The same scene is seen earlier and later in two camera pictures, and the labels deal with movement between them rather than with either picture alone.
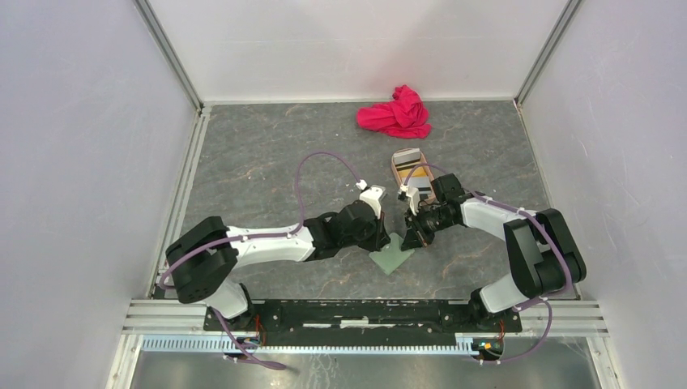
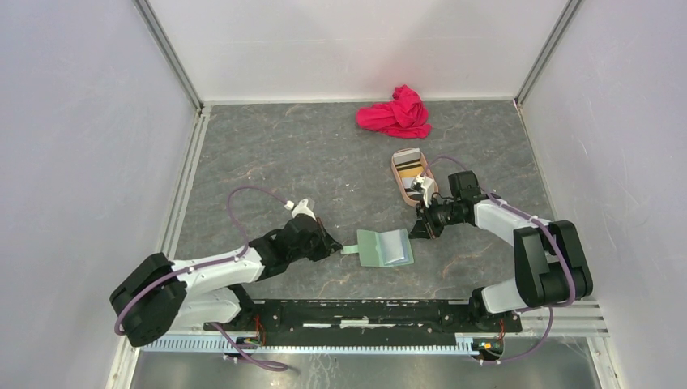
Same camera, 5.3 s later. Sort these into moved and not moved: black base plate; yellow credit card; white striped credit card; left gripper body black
Moved: left gripper body black
Not moved: yellow credit card; white striped credit card; black base plate
